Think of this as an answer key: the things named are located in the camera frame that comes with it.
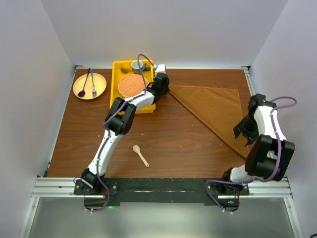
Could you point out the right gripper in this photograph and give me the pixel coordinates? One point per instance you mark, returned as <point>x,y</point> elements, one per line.
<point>251,136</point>

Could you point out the orange cloth napkin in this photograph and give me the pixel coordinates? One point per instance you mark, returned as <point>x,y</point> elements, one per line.
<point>219,109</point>

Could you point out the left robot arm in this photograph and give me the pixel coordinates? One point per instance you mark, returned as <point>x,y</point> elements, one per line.
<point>118,123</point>

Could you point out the dark green utensil in tray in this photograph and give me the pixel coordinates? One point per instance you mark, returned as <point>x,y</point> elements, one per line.
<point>145,67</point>

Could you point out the woven orange round plate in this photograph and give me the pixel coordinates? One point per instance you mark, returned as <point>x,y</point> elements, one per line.
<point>132,85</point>

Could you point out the white cup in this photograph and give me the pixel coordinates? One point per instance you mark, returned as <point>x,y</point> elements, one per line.
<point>137,66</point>

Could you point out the yellow plastic tray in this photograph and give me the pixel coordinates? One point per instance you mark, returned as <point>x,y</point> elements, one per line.
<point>117,76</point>

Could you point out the beige round plate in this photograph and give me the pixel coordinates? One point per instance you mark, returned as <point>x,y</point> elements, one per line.
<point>100,86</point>

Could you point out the iridescent metal fork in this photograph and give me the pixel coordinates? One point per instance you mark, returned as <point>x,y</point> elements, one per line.
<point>94,92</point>

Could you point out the purple metal spoon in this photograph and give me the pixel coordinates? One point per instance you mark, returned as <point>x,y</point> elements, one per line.
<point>82,92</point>

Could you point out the aluminium frame rail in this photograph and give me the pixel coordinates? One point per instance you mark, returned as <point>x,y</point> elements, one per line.
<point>262,124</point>

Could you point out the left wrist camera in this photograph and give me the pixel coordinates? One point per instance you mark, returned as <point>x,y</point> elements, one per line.
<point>160,68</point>

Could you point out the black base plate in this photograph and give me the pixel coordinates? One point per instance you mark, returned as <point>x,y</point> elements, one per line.
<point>161,190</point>

